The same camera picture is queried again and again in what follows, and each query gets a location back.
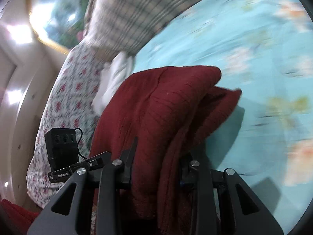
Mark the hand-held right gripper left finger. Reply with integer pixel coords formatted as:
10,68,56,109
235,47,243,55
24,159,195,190
26,136,139,235

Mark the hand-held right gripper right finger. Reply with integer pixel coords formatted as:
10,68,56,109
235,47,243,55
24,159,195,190
180,152,284,235

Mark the maroon knit sweater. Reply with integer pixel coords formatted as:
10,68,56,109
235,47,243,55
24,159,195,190
88,66,242,235

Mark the floral print blanket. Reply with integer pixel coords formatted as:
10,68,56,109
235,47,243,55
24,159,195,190
26,45,115,207

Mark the dark red cloth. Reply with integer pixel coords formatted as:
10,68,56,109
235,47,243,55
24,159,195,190
0,198,41,235

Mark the white knit cloth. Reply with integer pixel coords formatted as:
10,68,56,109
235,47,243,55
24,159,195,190
92,51,136,116

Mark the light blue floral bed sheet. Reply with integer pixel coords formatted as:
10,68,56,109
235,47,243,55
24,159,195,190
132,0,313,235

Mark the gold framed landscape painting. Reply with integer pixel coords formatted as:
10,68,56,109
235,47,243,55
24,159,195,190
29,0,98,55

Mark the plaid pillow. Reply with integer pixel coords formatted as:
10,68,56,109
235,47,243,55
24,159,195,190
84,0,230,60

